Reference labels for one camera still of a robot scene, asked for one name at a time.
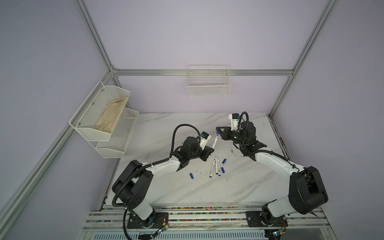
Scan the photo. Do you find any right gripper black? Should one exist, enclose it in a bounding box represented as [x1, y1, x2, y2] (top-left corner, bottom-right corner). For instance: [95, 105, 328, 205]
[215, 126, 246, 147]

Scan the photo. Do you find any white marker pen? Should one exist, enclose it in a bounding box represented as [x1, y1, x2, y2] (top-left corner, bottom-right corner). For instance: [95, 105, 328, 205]
[217, 157, 221, 176]
[209, 160, 216, 178]
[212, 132, 219, 149]
[215, 156, 219, 175]

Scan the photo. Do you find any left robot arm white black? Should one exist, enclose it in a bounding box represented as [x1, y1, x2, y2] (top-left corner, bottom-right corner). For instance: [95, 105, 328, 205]
[112, 132, 214, 222]

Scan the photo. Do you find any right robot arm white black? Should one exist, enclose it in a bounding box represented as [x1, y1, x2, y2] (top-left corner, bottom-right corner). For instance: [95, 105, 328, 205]
[216, 121, 329, 227]

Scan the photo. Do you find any beige cloth in shelf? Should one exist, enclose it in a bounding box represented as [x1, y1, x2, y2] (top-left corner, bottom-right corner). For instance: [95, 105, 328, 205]
[94, 97, 128, 134]

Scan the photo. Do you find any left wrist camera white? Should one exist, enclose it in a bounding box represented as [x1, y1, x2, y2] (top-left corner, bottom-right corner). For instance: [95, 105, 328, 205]
[200, 132, 211, 150]

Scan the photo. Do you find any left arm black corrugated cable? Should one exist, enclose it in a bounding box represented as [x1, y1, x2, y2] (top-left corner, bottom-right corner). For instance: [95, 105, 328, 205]
[111, 123, 201, 240]

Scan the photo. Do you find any white wire wall basket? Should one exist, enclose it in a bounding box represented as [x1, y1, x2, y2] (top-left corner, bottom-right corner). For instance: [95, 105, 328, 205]
[187, 65, 231, 97]

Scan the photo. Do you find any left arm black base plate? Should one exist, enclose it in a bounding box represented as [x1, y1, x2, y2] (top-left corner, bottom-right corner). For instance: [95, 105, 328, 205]
[126, 212, 169, 229]

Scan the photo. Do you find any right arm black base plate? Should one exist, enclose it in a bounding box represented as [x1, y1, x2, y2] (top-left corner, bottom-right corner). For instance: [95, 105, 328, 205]
[246, 211, 288, 228]

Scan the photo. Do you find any white mesh two-tier wall shelf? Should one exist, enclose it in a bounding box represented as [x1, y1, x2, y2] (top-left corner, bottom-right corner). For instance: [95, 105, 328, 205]
[69, 82, 139, 159]

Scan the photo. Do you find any aluminium rail base frame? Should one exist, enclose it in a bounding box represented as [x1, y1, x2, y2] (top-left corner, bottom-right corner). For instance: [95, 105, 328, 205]
[80, 204, 337, 240]

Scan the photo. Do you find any aluminium enclosure frame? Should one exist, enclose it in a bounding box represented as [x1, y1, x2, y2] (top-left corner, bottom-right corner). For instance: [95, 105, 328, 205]
[1, 1, 338, 239]

